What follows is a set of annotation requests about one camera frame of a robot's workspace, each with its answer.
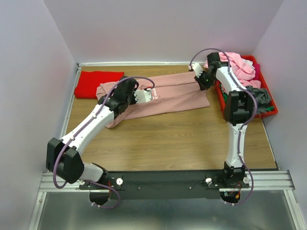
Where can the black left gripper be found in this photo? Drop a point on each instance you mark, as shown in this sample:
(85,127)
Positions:
(133,102)

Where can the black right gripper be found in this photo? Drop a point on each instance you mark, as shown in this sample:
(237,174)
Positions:
(202,86)

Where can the dusty pink graphic t-shirt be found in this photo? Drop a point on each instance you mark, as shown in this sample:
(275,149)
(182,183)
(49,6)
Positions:
(172,93)

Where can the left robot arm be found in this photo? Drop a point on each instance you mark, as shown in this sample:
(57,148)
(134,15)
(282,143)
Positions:
(64,154)

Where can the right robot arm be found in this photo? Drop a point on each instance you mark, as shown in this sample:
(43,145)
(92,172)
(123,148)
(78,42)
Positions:
(240,109)

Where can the green t-shirt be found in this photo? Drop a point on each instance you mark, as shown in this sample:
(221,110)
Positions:
(223,98)

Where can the red plastic bin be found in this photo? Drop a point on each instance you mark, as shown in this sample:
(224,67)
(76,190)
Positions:
(263,85)

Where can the folded red t-shirt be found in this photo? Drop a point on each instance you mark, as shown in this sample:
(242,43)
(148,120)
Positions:
(90,80)

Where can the light pink t-shirt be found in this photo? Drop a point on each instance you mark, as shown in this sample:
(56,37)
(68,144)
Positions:
(246,79)

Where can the white printed t-shirt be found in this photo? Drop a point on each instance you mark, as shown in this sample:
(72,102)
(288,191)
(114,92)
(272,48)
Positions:
(248,66)

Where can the magenta t-shirt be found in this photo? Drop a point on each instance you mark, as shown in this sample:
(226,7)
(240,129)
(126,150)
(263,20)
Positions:
(256,67)

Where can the grey t-shirt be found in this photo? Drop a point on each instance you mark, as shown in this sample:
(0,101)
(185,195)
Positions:
(263,99)

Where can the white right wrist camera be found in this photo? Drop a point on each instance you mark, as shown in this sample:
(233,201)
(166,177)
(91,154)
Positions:
(196,68)

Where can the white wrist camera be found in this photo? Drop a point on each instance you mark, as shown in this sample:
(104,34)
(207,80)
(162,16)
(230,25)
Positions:
(142,96)
(196,68)

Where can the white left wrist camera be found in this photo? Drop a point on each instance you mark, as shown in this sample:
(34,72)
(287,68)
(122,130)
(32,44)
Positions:
(142,96)

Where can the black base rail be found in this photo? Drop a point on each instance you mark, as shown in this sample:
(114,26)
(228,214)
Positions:
(131,185)

